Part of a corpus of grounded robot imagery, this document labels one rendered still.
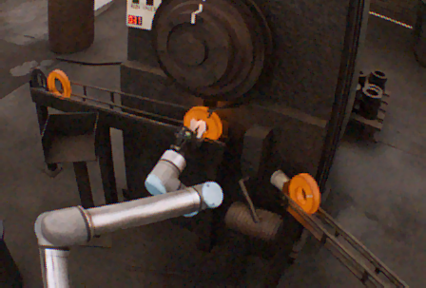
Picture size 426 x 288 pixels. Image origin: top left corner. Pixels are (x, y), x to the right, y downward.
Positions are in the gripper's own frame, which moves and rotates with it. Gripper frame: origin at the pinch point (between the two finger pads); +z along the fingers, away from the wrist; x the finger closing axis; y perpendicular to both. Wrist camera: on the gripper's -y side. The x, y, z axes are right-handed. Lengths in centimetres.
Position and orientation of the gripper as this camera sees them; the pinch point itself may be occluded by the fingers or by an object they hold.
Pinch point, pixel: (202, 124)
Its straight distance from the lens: 172.8
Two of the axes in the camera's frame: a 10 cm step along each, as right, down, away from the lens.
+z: 4.6, -7.0, 5.5
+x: -8.8, -3.1, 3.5
